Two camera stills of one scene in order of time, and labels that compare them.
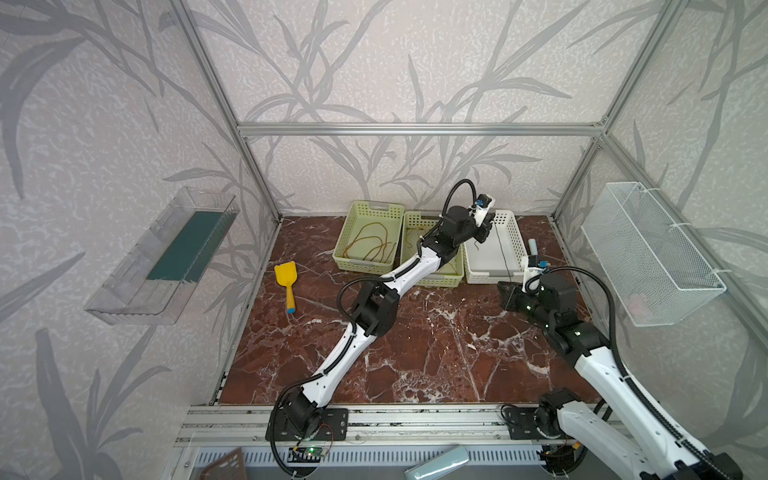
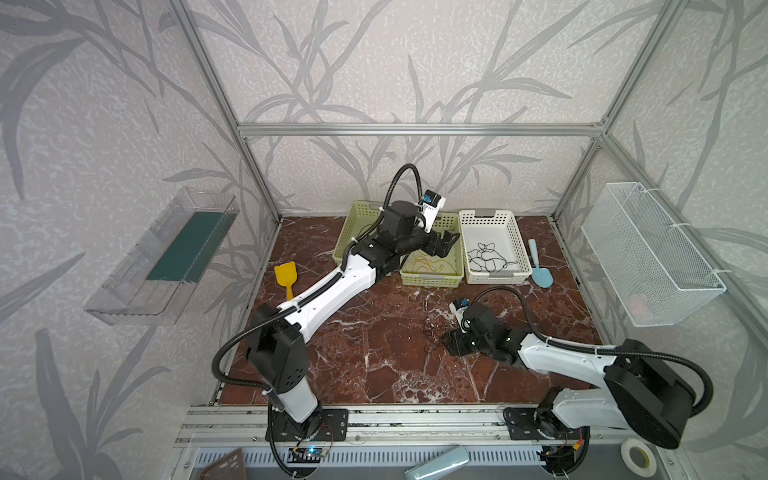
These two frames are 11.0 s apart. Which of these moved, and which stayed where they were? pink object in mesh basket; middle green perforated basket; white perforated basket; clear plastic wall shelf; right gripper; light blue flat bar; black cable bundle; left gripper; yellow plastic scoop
Moved: black cable bundle; left gripper; right gripper
Stayed: white perforated basket; yellow plastic scoop; clear plastic wall shelf; middle green perforated basket; pink object in mesh basket; light blue flat bar
